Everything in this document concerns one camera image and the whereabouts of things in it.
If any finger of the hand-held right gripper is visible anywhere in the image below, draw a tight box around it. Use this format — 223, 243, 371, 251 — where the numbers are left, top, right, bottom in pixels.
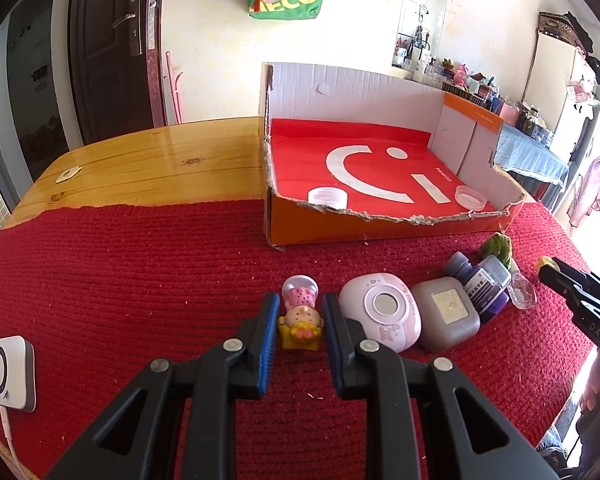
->
537, 256, 595, 308

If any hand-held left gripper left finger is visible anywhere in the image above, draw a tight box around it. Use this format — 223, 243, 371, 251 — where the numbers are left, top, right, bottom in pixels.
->
45, 292, 281, 480

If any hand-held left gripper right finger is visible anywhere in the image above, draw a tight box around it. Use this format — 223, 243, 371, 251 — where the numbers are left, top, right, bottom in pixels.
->
321, 292, 561, 480

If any small clear bottle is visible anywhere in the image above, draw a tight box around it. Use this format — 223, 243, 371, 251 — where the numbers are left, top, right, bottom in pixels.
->
507, 258, 537, 310

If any small doll figure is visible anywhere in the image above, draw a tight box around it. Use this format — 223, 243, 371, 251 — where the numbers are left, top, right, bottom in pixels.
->
278, 275, 327, 351

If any pink white round case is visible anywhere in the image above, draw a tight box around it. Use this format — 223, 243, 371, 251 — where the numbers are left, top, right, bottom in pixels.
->
338, 272, 423, 353

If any green fuzzy toy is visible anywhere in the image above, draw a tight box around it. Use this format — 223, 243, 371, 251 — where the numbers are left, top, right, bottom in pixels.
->
481, 232, 513, 271

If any taupe square case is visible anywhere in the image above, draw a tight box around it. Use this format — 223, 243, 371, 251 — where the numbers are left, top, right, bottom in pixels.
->
411, 276, 481, 352

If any cardboard box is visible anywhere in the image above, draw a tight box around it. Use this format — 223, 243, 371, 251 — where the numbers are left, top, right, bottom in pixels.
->
260, 61, 528, 252

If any person's right hand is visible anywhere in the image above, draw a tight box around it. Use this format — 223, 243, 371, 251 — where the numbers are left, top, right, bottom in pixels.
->
579, 352, 600, 413

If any purple labelled bottle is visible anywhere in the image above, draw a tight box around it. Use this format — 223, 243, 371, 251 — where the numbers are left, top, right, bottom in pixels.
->
462, 255, 512, 324

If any small purple bottle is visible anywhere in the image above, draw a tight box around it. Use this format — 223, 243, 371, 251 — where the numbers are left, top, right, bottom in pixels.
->
445, 251, 476, 286

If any pink hanging garment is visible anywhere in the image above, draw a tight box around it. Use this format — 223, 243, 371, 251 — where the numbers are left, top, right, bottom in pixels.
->
567, 110, 600, 228

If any clear plastic lid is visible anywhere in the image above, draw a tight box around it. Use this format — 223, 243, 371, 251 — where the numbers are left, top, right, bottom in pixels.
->
454, 185, 488, 209

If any blue cloth covered table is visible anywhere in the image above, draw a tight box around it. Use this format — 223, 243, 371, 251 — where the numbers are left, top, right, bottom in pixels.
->
494, 125, 571, 198

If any red knitted cloth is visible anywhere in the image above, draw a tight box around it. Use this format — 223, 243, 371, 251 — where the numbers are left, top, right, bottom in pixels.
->
0, 195, 598, 480

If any white plastic lid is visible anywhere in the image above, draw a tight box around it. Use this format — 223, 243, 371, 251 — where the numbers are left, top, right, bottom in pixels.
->
307, 187, 347, 209

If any white cabinet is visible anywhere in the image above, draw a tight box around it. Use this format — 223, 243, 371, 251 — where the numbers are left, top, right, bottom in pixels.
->
522, 30, 598, 161

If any row of cosmetics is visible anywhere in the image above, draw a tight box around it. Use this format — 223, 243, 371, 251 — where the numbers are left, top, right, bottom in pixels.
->
412, 50, 556, 146

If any leopard print bag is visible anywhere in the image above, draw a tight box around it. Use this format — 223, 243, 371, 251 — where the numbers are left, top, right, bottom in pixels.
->
537, 10, 581, 47

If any white square charger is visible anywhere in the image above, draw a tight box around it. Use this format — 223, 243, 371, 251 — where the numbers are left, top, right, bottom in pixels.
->
0, 335, 38, 413

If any pink hanger stick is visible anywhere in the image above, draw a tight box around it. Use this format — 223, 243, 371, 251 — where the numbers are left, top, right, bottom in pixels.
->
164, 50, 186, 125

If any dark wooden door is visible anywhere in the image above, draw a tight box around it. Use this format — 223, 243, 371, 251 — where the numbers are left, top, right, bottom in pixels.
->
67, 0, 168, 143

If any white charger cable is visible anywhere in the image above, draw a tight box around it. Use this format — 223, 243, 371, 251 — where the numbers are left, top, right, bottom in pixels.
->
0, 406, 25, 467

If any wall mirror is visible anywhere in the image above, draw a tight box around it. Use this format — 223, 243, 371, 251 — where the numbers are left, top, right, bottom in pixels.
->
391, 0, 451, 81

